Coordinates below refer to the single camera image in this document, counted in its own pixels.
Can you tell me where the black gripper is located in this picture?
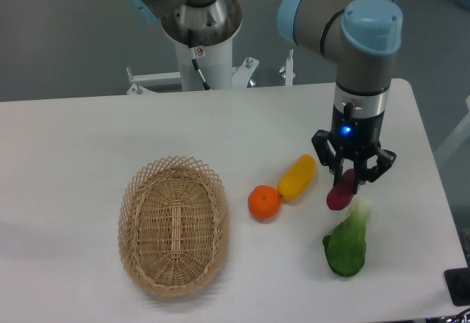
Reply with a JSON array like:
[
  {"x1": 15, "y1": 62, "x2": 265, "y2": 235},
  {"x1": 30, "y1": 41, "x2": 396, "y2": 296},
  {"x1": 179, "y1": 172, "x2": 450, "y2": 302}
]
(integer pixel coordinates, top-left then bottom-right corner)
[{"x1": 311, "y1": 92, "x2": 397, "y2": 195}]

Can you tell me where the purple sweet potato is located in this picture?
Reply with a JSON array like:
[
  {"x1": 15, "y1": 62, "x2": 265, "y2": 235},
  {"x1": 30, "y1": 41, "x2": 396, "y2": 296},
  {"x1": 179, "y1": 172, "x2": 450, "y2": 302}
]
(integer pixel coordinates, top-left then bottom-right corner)
[{"x1": 326, "y1": 169, "x2": 355, "y2": 211}]

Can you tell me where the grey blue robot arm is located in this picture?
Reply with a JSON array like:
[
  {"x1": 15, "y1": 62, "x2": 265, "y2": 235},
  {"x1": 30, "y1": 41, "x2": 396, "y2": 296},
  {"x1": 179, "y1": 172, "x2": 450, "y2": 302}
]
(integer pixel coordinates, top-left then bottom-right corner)
[{"x1": 126, "y1": 0, "x2": 403, "y2": 191}]

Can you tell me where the oval wicker basket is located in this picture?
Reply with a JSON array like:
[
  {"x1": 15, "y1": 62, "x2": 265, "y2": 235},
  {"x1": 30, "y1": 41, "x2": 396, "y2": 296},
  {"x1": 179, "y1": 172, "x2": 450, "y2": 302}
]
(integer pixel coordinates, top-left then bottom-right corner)
[{"x1": 117, "y1": 156, "x2": 230, "y2": 297}]

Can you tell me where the yellow bell pepper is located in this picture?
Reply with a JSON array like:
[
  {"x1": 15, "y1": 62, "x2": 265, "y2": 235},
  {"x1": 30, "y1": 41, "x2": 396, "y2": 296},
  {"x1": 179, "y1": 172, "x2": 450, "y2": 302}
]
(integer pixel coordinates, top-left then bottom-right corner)
[{"x1": 276, "y1": 154, "x2": 317, "y2": 202}]

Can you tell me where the green bok choy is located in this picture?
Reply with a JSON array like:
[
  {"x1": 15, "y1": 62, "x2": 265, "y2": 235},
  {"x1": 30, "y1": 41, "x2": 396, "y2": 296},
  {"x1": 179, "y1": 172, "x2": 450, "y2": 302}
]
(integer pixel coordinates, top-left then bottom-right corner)
[{"x1": 322, "y1": 198, "x2": 372, "y2": 277}]

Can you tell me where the orange tangerine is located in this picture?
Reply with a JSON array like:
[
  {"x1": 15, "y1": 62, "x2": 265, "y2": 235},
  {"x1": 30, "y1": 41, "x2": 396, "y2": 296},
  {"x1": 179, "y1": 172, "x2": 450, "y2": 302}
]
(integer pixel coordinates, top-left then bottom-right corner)
[{"x1": 247, "y1": 185, "x2": 281, "y2": 220}]

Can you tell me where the black device at table edge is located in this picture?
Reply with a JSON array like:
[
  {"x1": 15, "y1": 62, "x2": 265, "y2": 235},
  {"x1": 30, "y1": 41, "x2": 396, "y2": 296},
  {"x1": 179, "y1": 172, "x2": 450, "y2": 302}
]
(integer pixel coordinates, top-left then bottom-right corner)
[{"x1": 444, "y1": 267, "x2": 469, "y2": 307}]

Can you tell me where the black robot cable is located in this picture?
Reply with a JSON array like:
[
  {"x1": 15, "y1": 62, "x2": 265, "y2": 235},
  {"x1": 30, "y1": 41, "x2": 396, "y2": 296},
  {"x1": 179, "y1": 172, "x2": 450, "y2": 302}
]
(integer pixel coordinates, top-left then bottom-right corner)
[{"x1": 187, "y1": 28, "x2": 213, "y2": 91}]

